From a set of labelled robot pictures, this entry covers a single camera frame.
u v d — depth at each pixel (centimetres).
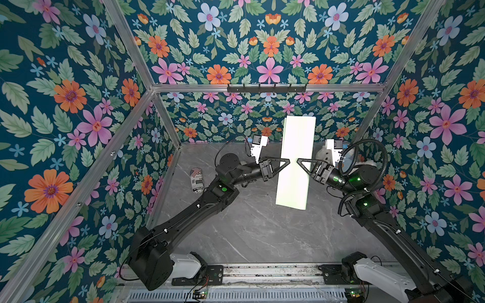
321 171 54
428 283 39
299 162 58
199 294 72
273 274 75
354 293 72
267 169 57
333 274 73
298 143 59
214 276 74
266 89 93
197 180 99
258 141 57
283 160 59
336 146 56
